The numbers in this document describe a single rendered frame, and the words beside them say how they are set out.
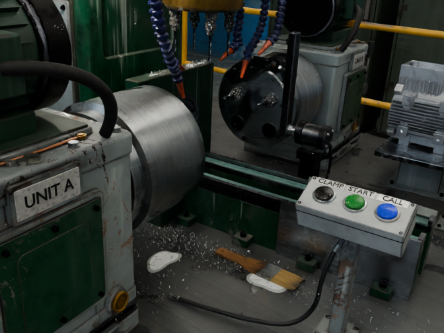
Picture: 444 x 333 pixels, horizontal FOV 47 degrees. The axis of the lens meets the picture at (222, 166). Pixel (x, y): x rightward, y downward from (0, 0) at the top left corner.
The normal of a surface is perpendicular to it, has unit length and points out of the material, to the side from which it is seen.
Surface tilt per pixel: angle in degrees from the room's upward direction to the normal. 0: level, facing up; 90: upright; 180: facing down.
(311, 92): 73
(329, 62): 90
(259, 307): 0
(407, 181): 90
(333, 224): 114
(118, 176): 90
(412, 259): 90
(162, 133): 51
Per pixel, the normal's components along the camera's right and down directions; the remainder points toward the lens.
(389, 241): -0.51, 0.65
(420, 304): 0.04, -0.92
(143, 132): 0.65, -0.45
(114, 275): 0.84, 0.24
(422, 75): -0.60, 0.29
